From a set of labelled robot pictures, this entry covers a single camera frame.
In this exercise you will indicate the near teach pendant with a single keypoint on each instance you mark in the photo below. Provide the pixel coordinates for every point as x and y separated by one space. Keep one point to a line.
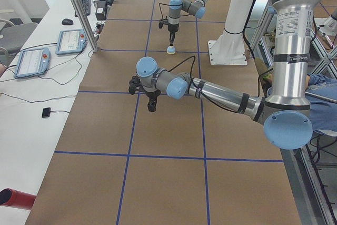
32 62

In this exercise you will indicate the small black square device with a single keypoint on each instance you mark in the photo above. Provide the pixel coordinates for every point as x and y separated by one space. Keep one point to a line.
46 112

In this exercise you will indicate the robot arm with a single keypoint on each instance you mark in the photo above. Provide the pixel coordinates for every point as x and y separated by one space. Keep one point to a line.
195 8
284 113

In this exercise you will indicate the black power adapter box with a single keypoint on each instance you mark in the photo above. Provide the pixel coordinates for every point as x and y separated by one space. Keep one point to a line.
101 10

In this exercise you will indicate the teach pendant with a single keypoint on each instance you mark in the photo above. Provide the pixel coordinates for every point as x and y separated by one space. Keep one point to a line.
71 41
32 62

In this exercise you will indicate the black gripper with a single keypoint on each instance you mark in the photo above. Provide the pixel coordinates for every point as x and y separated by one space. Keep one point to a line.
152 94
172 28

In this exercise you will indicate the black keyboard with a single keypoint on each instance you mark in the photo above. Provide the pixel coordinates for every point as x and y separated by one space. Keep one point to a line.
86 6

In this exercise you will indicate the black computer mouse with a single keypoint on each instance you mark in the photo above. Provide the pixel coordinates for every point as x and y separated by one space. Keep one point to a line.
67 22

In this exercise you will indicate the white camera post with base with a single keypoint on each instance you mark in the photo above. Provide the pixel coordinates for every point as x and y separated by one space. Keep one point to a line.
229 48

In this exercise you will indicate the person in blue hoodie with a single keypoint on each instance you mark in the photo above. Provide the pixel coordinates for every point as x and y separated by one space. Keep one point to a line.
322 115

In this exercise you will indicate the grey office chair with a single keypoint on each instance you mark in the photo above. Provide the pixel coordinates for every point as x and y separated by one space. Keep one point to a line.
14 36

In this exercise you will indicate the red cylinder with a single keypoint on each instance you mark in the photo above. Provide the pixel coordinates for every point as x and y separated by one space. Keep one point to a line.
17 199

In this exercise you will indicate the aluminium frame post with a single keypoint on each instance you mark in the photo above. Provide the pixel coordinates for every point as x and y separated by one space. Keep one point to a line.
79 10

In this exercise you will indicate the blue and cream bell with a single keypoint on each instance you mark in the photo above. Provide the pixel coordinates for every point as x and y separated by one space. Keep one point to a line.
171 50

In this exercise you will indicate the far teach pendant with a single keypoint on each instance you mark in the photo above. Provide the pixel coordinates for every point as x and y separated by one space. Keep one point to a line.
71 41

